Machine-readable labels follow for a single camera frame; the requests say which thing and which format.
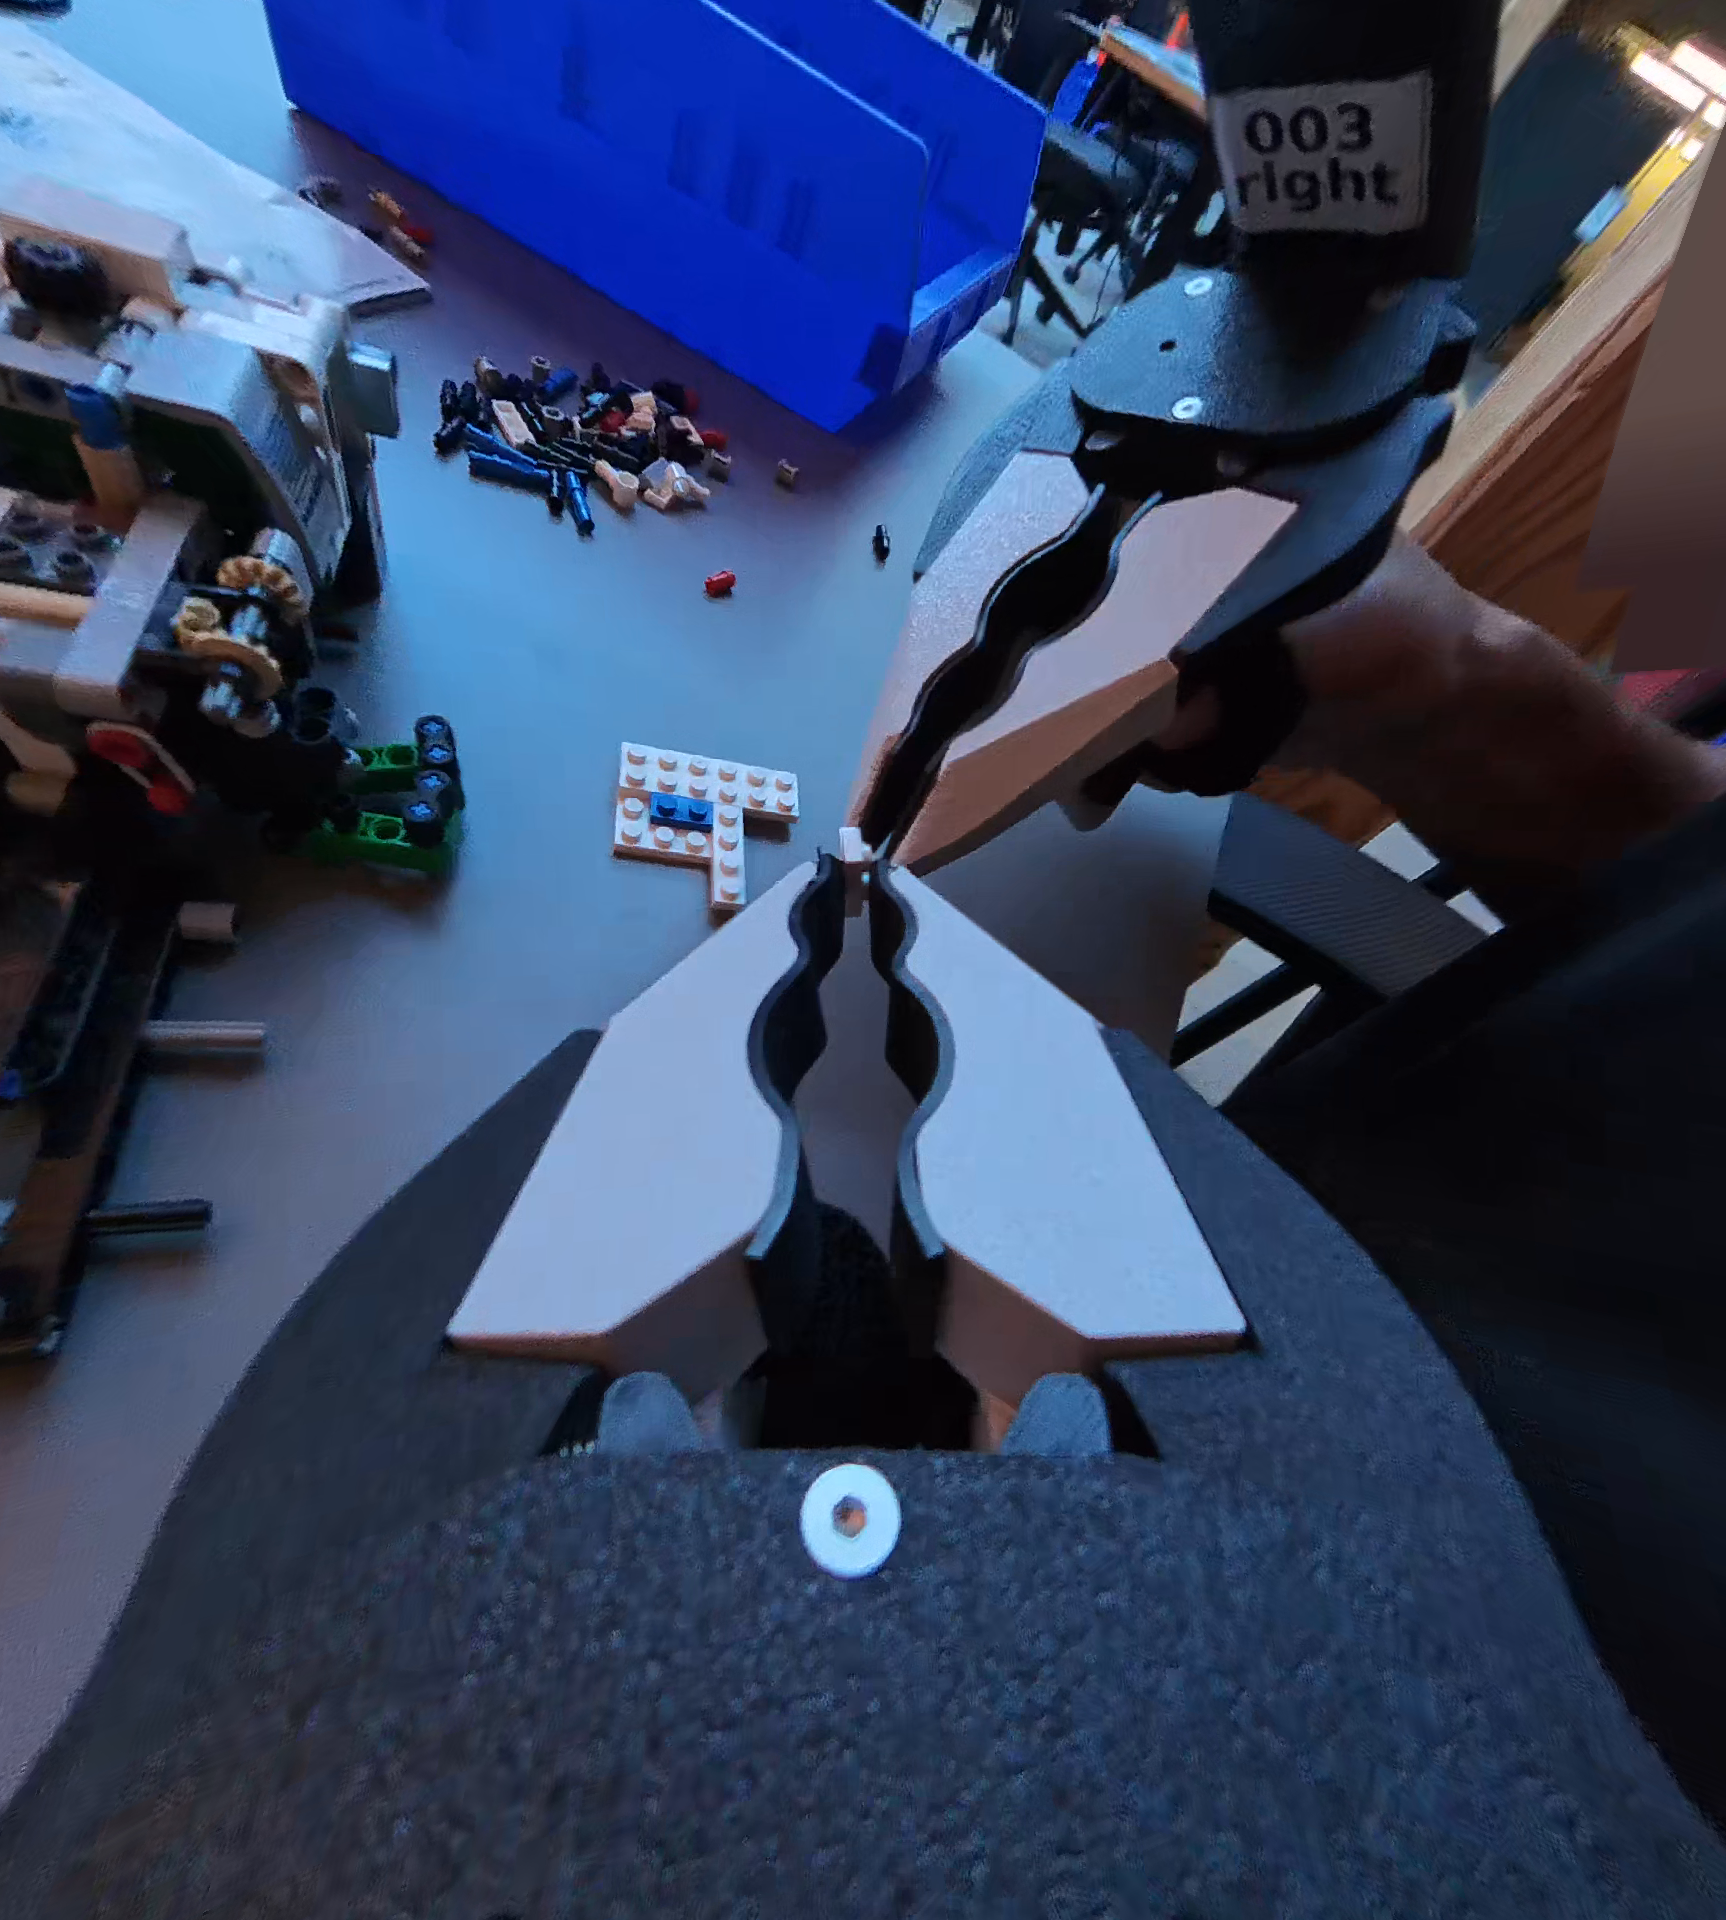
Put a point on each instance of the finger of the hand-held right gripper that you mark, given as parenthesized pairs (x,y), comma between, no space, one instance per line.
(1103,661)
(982,571)

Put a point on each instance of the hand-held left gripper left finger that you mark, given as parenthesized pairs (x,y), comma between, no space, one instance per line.
(608,1200)

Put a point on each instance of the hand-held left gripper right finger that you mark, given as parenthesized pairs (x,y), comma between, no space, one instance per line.
(1072,1200)

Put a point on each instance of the small white lego piece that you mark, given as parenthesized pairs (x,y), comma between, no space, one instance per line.
(852,871)

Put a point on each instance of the white lego plate assembly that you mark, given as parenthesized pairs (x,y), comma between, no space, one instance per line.
(699,833)

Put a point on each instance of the pile of small lego connectors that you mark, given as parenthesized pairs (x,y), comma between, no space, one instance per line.
(578,434)

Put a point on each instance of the person's right forearm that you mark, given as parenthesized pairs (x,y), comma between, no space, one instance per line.
(1681,765)

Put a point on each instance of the green black lego subassembly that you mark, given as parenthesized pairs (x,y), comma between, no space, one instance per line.
(390,825)

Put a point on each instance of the white lego axle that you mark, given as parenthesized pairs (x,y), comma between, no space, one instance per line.
(203,1044)

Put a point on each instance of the grey lego bush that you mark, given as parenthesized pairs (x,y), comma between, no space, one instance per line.
(209,921)

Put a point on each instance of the small group of lego pins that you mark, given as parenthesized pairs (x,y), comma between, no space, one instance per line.
(383,218)

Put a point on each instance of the partly built lego truck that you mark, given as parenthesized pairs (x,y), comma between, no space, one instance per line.
(278,434)

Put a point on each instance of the person's right hand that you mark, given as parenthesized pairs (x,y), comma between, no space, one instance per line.
(1449,720)

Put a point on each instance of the black office chair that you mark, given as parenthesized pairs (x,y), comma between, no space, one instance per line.
(1103,195)

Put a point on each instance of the wooden cabinet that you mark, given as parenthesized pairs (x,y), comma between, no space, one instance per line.
(1539,450)

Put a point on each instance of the blue storage bin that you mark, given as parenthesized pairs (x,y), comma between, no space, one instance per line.
(578,151)

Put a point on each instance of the instruction booklet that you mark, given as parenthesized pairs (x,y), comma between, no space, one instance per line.
(83,134)

